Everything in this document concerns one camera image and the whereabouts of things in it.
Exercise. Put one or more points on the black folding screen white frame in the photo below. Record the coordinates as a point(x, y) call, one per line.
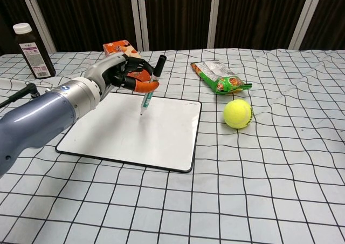
point(175, 14)

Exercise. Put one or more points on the green marker pen black cap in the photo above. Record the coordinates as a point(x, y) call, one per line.
point(152, 84)

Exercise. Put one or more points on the dark bottle white cap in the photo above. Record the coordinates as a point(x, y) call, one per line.
point(33, 52)

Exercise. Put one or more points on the yellow tennis ball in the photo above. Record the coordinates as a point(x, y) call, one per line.
point(237, 114)

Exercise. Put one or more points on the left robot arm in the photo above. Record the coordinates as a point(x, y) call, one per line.
point(40, 117)

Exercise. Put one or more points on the green snack bag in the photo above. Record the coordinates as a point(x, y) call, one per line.
point(221, 78)

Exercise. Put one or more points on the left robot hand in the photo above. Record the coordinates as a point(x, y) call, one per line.
point(107, 68)

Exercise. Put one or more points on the white dry-erase board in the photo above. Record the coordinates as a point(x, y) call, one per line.
point(134, 141)

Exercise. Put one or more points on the white checked tablecloth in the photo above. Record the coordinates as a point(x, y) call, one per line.
point(215, 195)

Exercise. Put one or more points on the orange biscuit box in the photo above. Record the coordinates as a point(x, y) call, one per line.
point(118, 47)

